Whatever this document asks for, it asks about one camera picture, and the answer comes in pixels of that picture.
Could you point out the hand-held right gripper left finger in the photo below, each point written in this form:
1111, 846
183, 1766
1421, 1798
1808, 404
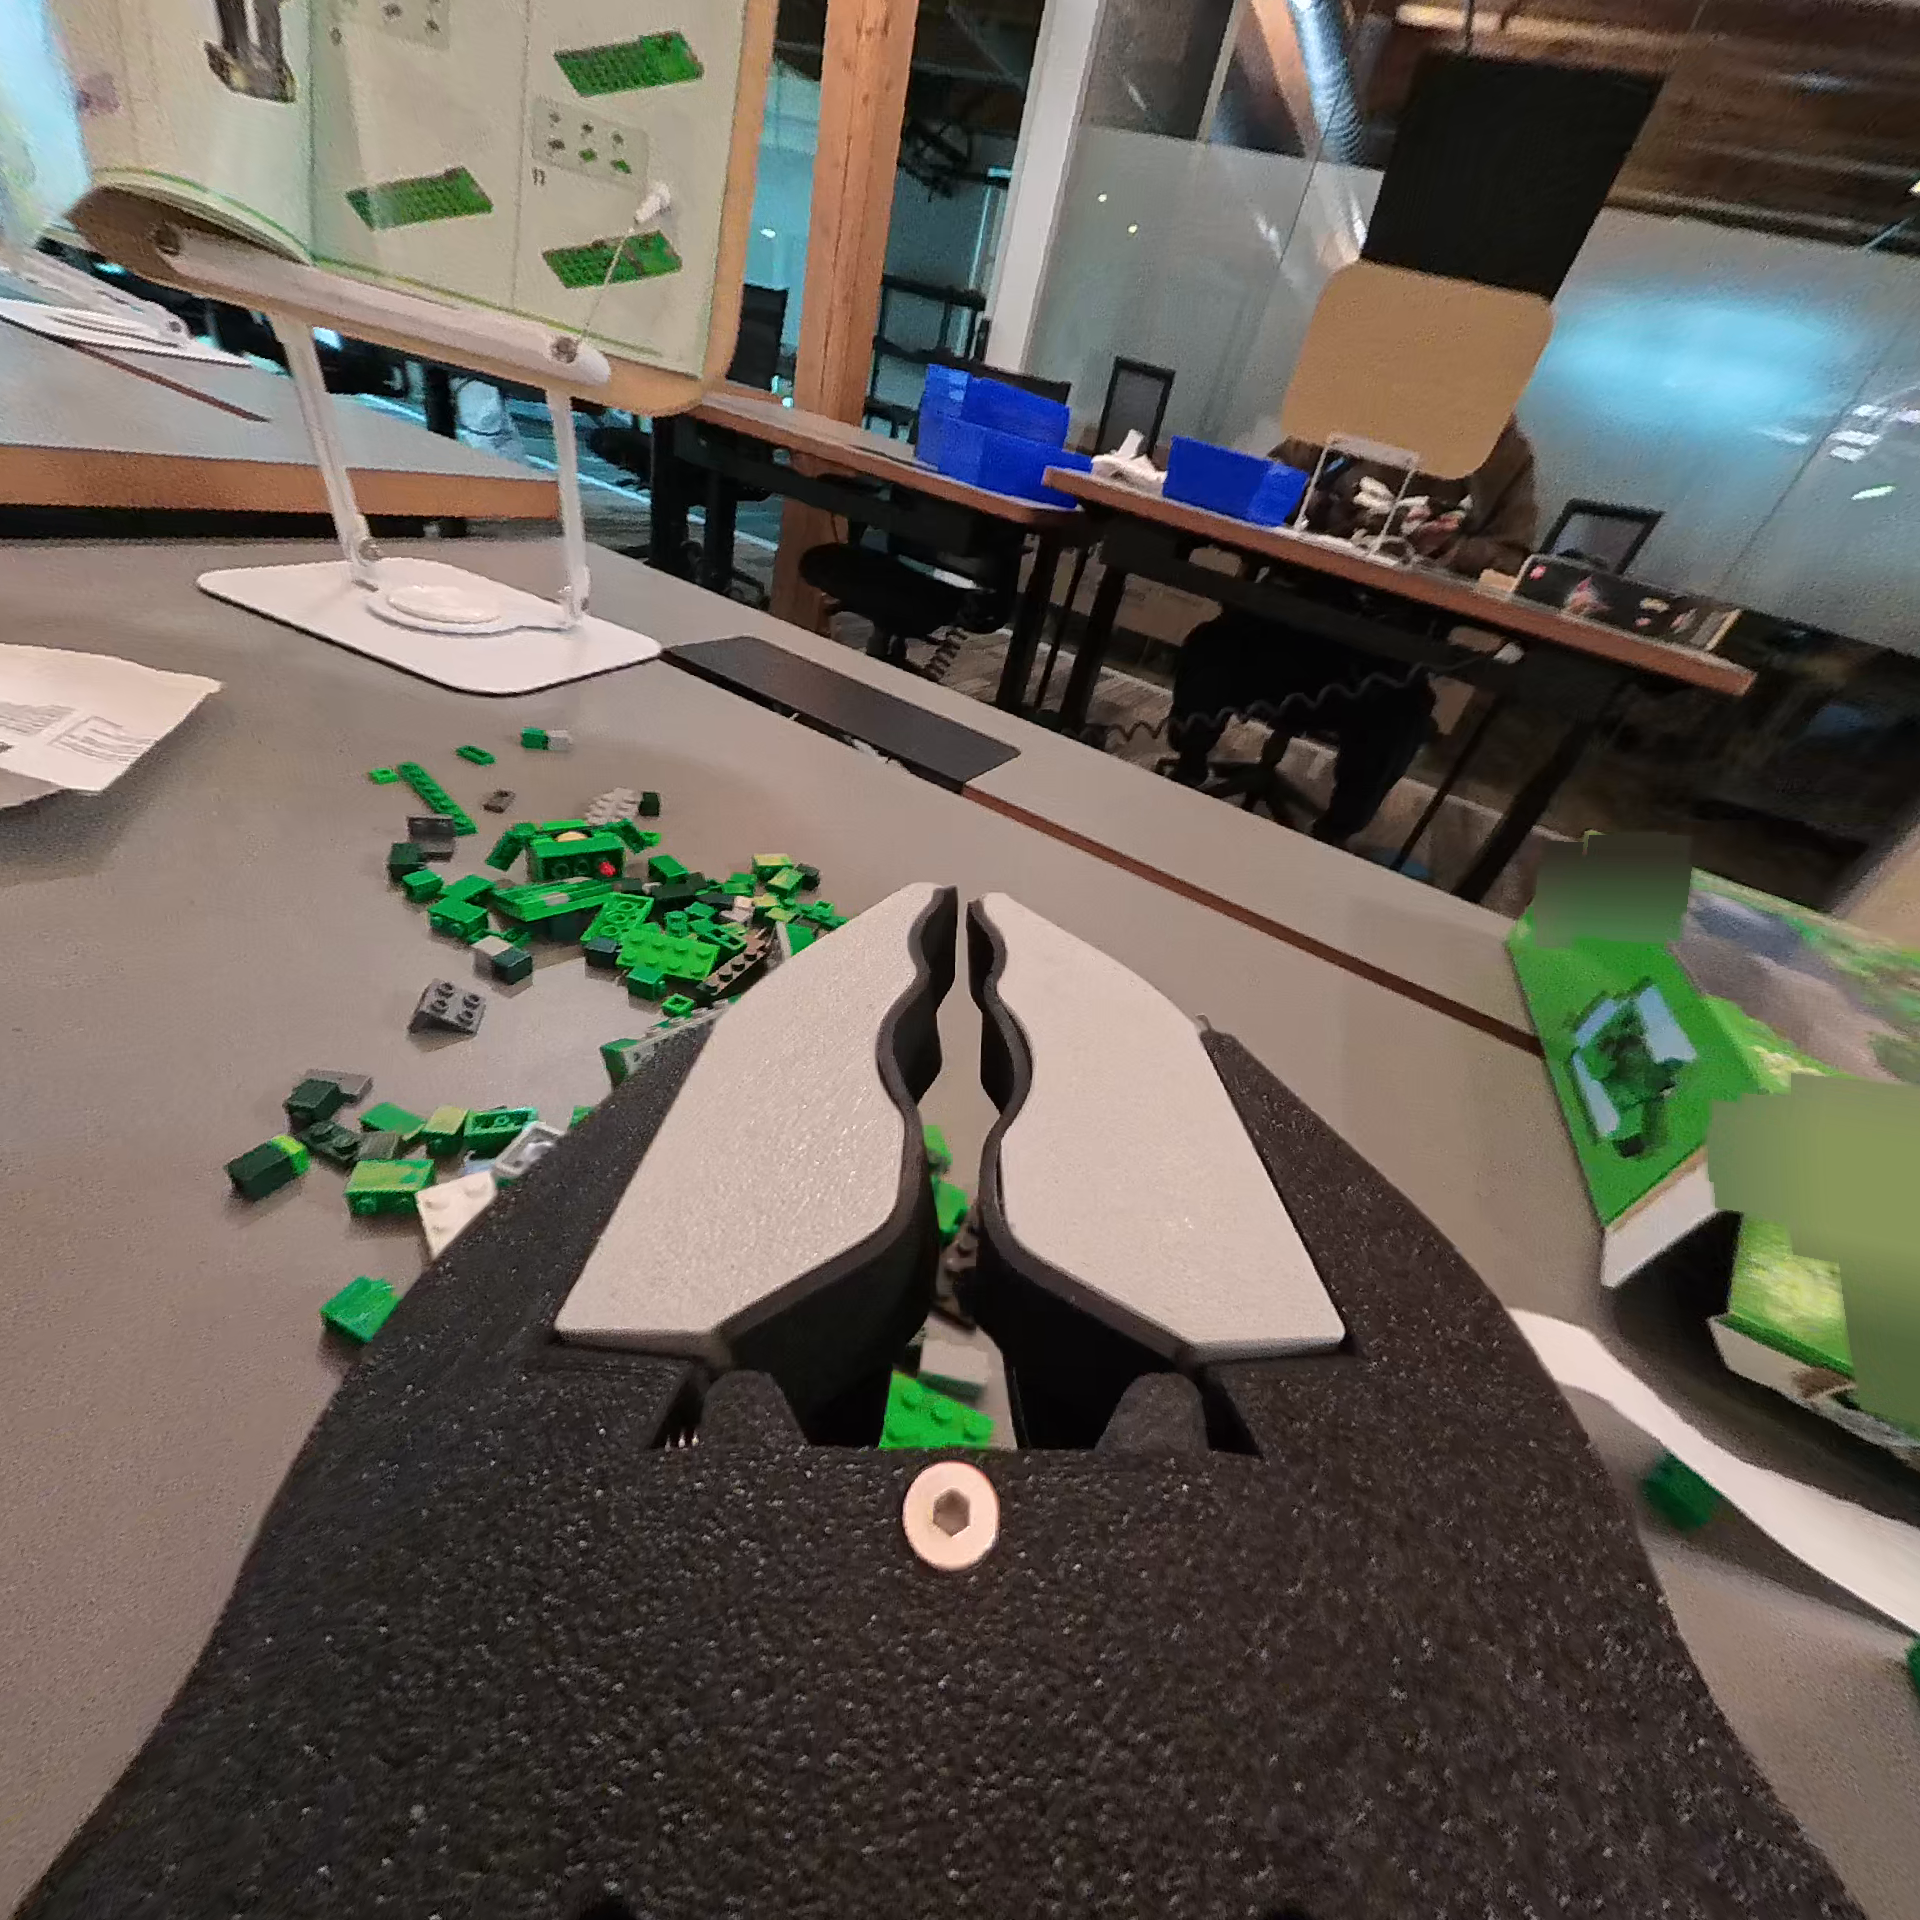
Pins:
748, 1169

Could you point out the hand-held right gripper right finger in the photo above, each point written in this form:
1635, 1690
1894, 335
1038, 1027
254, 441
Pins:
1154, 1186

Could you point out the wooden office desk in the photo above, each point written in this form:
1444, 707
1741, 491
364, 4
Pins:
1117, 497
842, 441

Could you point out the grey desk with wooden edge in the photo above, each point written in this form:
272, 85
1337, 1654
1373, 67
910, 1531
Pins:
226, 436

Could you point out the pile of green toy bricks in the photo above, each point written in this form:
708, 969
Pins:
662, 915

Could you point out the green toy box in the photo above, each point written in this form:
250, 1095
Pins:
1622, 1050

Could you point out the black office chair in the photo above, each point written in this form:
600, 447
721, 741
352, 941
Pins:
898, 594

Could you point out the small green brick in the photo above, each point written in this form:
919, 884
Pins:
1681, 1495

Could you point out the blue plastic bin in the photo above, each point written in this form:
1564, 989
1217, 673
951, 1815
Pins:
1229, 480
990, 428

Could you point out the white paper strip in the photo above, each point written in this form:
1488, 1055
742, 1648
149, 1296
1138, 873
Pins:
1802, 1518

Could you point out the dark toy box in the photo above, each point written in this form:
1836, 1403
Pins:
1635, 610

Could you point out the printed paper sheet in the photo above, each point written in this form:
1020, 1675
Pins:
91, 719

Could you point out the wooden pillar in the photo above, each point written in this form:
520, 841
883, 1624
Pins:
858, 228

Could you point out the black hanging panel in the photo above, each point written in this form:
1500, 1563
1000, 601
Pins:
1516, 164

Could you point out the building instruction booklet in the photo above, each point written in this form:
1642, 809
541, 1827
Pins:
453, 120

